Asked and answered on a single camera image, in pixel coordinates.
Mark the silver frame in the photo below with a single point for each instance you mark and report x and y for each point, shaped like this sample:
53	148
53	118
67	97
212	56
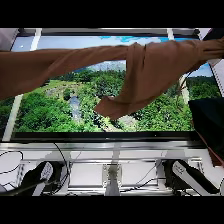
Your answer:
113	146

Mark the black garment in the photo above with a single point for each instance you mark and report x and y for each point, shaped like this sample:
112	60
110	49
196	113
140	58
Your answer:
210	123

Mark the brown long-sleeved shirt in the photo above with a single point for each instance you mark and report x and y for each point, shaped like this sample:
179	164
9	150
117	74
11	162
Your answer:
150	73

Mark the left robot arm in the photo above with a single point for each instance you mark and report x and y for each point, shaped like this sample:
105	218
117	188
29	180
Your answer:
36	176

